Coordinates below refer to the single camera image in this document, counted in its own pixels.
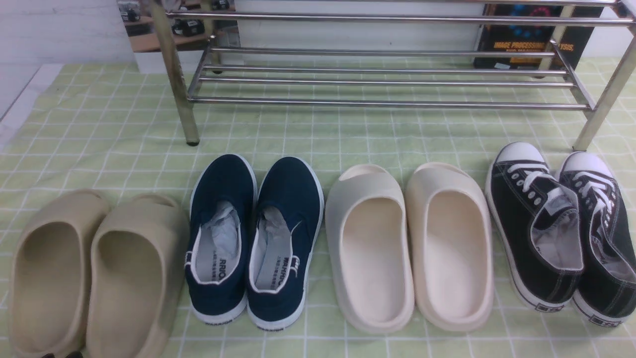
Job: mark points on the black canvas sneaker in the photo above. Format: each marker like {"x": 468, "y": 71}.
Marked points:
{"x": 606, "y": 292}
{"x": 538, "y": 221}

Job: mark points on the navy slip-on shoe right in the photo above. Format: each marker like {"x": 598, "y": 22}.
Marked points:
{"x": 289, "y": 213}

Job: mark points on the navy slip-on shoe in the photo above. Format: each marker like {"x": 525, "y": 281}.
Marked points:
{"x": 220, "y": 214}
{"x": 289, "y": 213}

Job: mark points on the navy slip-on shoe left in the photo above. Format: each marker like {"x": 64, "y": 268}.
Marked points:
{"x": 220, "y": 214}

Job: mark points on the metal shoe rack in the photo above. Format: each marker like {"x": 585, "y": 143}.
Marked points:
{"x": 554, "y": 72}

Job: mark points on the cream slide left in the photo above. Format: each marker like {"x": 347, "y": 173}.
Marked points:
{"x": 365, "y": 227}

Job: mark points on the cream slide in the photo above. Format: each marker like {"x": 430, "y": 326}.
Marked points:
{"x": 451, "y": 247}
{"x": 365, "y": 227}

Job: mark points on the cream slide right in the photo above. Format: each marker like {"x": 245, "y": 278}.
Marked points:
{"x": 451, "y": 247}

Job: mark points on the photo poster board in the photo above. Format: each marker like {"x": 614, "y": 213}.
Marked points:
{"x": 190, "y": 35}

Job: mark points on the tan slide right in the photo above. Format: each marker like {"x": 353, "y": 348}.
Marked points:
{"x": 137, "y": 259}

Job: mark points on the tan slide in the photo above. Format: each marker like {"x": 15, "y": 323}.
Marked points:
{"x": 51, "y": 276}
{"x": 137, "y": 259}

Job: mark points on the black image processing book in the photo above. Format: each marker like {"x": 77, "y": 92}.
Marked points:
{"x": 532, "y": 38}

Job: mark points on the green checkered cloth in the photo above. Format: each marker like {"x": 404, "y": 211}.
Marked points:
{"x": 109, "y": 127}

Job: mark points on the tan slide left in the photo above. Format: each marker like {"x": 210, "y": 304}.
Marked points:
{"x": 51, "y": 276}

